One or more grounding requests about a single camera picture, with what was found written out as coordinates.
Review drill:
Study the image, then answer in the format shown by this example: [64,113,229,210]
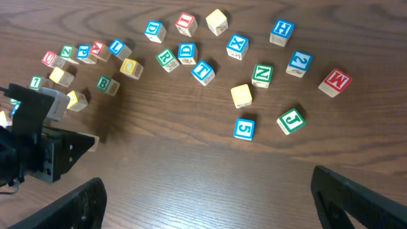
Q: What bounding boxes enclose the yellow S block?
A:
[67,90,88,112]

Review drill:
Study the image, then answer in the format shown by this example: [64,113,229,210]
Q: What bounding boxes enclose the blue D block middle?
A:
[177,43,198,65]

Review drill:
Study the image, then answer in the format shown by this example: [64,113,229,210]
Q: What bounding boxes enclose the yellow block far left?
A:
[0,111,13,128]

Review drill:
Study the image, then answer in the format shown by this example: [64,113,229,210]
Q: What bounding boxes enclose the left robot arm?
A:
[1,83,96,191]

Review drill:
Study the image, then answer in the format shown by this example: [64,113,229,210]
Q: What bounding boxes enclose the blue P block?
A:
[76,45,97,64]

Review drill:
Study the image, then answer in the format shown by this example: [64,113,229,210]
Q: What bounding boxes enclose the green Z block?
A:
[60,45,79,64]

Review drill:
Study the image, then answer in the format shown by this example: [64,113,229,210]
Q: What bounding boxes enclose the green B block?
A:
[96,75,120,96]

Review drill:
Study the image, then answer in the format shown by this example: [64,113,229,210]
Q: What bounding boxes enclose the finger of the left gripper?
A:
[69,132,95,168]

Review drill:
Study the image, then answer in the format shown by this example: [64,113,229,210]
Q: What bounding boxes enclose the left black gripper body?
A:
[3,83,74,184]

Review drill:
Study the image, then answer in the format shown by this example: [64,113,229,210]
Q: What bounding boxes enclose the yellow O block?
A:
[120,59,144,80]

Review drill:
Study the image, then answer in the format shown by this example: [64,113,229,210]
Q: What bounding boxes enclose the blue 5 block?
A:
[233,118,255,141]

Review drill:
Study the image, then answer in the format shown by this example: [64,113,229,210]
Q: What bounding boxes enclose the red A block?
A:
[90,41,111,62]

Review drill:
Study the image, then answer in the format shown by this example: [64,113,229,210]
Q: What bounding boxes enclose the green V block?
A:
[10,99,20,105]

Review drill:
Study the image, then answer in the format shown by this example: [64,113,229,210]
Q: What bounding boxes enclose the yellow block upper left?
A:
[50,67,74,87]

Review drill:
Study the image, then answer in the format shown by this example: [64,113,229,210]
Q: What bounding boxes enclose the blue D block top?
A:
[144,20,167,43]

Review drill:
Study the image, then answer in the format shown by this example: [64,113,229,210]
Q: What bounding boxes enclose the red U block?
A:
[41,51,66,68]

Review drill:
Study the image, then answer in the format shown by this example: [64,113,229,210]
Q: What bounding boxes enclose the blue 2 block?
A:
[286,50,313,78]

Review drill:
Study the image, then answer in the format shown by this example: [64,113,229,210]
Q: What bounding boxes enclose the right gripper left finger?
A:
[9,177,107,229]

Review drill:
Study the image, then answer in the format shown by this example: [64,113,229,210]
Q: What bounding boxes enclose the green 7 block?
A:
[29,76,53,91]

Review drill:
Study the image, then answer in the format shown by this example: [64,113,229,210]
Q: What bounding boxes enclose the blue L block lower left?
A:
[10,102,20,117]

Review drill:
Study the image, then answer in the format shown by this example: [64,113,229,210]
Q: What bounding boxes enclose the yellow block top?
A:
[206,9,228,36]

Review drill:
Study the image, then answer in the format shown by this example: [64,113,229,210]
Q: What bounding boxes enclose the blue l block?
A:
[10,102,20,117]
[108,39,132,61]

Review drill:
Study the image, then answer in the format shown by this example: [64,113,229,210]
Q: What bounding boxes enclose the blue X block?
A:
[226,34,249,60]

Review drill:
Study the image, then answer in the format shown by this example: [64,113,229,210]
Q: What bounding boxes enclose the blue T block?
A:
[191,60,216,86]

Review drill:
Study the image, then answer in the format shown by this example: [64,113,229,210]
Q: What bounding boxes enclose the blue H block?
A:
[270,19,294,47]

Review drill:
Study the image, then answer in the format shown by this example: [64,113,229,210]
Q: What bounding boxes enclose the red M block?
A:
[318,68,352,98]

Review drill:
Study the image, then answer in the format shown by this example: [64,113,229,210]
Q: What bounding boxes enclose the green N block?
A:
[251,64,273,88]

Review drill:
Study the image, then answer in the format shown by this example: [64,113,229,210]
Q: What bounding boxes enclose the yellow block right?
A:
[231,84,252,109]

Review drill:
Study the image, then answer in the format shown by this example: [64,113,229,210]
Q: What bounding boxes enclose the green J block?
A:
[277,108,305,135]

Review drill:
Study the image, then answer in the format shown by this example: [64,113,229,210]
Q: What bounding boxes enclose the red I block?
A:
[176,12,198,37]

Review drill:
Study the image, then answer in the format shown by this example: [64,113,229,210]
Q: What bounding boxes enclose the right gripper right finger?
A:
[310,165,406,229]

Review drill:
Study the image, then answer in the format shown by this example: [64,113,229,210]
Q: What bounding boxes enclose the blue d block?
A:
[177,43,198,65]
[144,20,167,43]

